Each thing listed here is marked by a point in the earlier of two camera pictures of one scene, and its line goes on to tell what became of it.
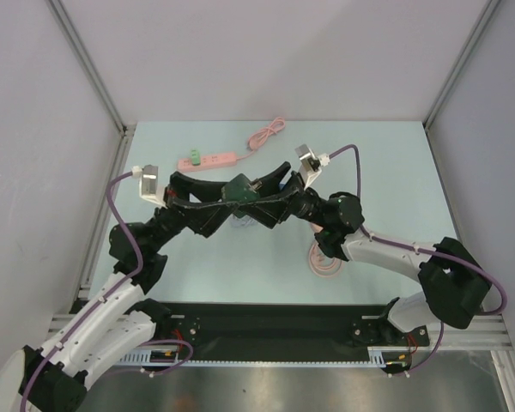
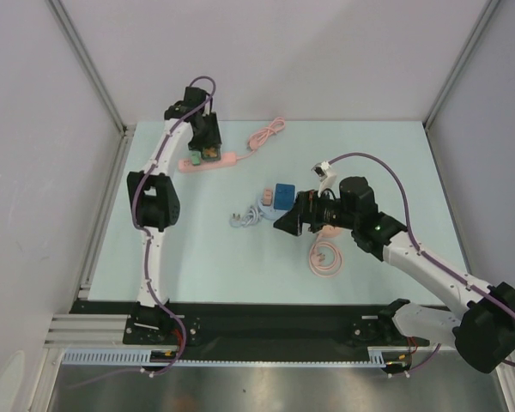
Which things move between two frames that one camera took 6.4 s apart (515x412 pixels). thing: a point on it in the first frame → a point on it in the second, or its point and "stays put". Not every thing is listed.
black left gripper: [203, 218] → [213, 137]
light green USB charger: [196, 156] stays put
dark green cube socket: [239, 190] → [211, 154]
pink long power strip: [227, 160] stays put
